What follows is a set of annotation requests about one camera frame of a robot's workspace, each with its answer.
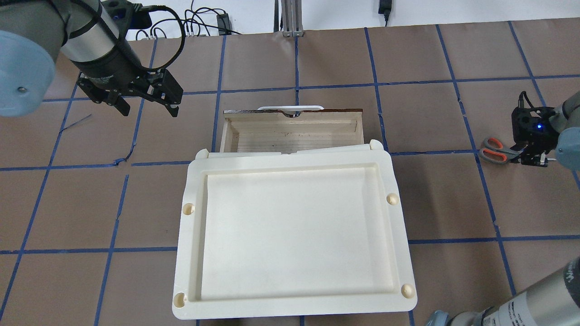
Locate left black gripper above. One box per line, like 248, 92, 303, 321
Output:
76, 53, 183, 118

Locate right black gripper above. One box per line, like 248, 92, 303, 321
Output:
522, 108, 558, 157

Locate orange grey scissors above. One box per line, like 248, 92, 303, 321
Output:
478, 137, 558, 165

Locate wooden drawer with white handle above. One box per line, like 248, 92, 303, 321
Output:
219, 105, 364, 154

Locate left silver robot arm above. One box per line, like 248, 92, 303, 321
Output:
0, 0, 185, 117

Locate black power adapter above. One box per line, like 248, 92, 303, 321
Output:
216, 13, 231, 33

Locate black power brick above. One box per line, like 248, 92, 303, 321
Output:
378, 0, 393, 16

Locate cream plastic tray lid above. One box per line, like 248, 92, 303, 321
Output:
172, 140, 418, 320

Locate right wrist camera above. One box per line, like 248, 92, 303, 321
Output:
511, 91, 544, 150

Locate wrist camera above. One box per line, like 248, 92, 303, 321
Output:
511, 91, 544, 150
101, 0, 153, 32

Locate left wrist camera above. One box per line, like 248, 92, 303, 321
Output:
101, 0, 153, 32

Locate aluminium frame post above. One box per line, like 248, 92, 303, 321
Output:
281, 0, 304, 38

